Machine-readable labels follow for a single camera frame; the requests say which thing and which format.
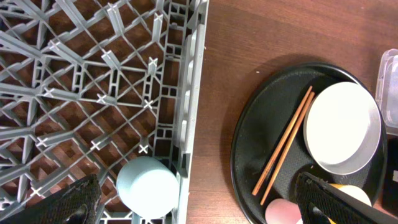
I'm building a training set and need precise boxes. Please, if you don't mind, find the clear plastic bin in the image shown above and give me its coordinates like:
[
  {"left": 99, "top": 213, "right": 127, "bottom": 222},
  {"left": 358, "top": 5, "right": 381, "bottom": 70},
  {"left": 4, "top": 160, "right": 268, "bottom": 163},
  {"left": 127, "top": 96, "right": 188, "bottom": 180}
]
[{"left": 375, "top": 49, "right": 397, "bottom": 136}]

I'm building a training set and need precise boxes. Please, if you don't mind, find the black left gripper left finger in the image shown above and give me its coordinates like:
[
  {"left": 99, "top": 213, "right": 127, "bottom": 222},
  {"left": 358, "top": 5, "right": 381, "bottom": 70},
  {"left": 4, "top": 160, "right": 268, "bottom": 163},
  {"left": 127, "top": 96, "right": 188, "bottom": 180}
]
[{"left": 1, "top": 174, "right": 101, "bottom": 224}]

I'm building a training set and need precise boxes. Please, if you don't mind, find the rectangular black tray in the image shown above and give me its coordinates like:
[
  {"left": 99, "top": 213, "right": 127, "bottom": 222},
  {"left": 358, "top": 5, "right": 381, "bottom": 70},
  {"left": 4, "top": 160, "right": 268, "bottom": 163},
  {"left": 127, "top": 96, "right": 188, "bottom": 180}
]
[{"left": 382, "top": 146, "right": 397, "bottom": 216}]

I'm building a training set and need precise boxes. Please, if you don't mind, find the blue plastic cup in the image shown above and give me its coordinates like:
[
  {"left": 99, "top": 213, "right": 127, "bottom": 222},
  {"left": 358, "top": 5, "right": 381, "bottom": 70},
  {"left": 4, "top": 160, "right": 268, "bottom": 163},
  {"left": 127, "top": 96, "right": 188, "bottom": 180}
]
[{"left": 116, "top": 156, "right": 179, "bottom": 219}]

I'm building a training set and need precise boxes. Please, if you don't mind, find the yellow bowl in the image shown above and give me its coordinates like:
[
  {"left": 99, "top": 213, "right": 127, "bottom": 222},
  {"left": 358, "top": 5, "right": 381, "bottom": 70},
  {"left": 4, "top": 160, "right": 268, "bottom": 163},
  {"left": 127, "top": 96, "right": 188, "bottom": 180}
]
[{"left": 331, "top": 184, "right": 371, "bottom": 206}]

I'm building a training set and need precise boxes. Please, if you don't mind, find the wooden chopstick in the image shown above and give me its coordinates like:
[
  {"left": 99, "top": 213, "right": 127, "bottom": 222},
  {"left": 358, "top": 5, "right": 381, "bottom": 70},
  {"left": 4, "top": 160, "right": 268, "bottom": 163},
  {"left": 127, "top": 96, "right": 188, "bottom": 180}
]
[
  {"left": 251, "top": 85, "right": 313, "bottom": 197},
  {"left": 259, "top": 91, "right": 316, "bottom": 207}
]

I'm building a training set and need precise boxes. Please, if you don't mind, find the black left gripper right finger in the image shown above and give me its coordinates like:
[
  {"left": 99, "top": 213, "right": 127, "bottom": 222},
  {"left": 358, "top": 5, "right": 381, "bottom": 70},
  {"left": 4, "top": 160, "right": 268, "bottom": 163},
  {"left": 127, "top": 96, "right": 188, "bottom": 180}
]
[{"left": 295, "top": 172, "right": 397, "bottom": 224}]

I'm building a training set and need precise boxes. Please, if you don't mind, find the grey plastic dishwasher rack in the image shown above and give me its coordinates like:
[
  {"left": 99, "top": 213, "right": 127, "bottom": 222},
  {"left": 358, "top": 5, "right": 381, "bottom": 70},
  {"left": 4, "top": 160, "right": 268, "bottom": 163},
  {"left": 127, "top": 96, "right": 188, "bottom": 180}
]
[{"left": 1, "top": 0, "right": 210, "bottom": 223}]

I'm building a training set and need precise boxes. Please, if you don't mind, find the grey-white plate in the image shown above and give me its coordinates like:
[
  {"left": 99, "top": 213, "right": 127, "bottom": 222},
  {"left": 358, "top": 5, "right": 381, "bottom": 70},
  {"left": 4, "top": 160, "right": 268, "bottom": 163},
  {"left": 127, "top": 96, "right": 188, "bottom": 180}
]
[{"left": 303, "top": 82, "right": 382, "bottom": 175}]

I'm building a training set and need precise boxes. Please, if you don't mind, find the wooden chopstick right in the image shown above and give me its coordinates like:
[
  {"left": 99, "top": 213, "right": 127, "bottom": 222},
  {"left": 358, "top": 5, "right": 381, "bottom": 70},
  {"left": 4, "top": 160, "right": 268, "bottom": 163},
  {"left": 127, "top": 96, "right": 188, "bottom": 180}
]
[{"left": 259, "top": 91, "right": 316, "bottom": 207}]

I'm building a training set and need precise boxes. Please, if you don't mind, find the pink plastic cup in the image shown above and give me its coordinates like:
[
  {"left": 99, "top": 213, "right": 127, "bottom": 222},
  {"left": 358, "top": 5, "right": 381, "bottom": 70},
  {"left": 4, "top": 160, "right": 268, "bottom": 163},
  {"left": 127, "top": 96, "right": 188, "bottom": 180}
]
[{"left": 265, "top": 198, "right": 303, "bottom": 224}]

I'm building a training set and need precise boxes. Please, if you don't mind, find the wooden chopstick left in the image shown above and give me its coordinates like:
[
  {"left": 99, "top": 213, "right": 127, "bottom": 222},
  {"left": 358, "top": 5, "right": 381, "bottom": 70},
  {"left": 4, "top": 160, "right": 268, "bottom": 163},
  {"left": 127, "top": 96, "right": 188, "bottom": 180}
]
[{"left": 251, "top": 85, "right": 313, "bottom": 197}]

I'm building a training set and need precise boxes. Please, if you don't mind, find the round black tray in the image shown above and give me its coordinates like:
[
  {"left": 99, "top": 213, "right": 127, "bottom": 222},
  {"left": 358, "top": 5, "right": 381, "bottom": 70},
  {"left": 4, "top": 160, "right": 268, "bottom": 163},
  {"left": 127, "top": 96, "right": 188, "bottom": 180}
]
[{"left": 230, "top": 63, "right": 387, "bottom": 223}]

